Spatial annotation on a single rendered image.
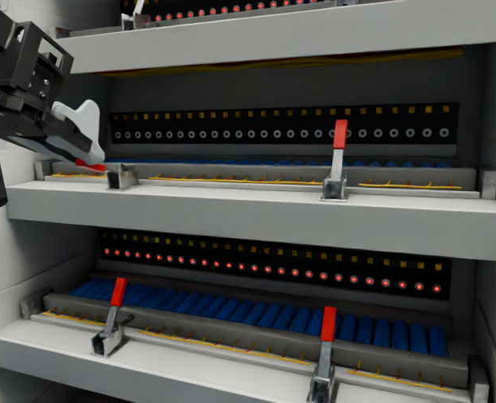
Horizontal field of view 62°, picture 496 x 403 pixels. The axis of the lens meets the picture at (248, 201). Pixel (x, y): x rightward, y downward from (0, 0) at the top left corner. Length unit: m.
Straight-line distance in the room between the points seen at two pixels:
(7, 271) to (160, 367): 0.27
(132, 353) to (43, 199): 0.23
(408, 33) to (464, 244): 0.21
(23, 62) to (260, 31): 0.24
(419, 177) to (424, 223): 0.08
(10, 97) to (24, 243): 0.33
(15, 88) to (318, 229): 0.30
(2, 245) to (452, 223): 0.56
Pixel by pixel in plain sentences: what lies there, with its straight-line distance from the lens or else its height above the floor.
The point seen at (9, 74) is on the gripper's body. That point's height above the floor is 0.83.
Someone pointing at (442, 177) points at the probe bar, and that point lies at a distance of 0.48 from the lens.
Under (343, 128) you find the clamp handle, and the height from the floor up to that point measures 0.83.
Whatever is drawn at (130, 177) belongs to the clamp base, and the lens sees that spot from 0.54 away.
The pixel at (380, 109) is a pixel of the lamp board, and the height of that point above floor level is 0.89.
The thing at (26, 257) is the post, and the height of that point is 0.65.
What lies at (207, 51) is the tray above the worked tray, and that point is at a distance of 0.51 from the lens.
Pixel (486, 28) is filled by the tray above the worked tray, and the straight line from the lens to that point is 0.47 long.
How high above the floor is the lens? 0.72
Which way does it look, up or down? 3 degrees up
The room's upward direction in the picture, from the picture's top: 4 degrees clockwise
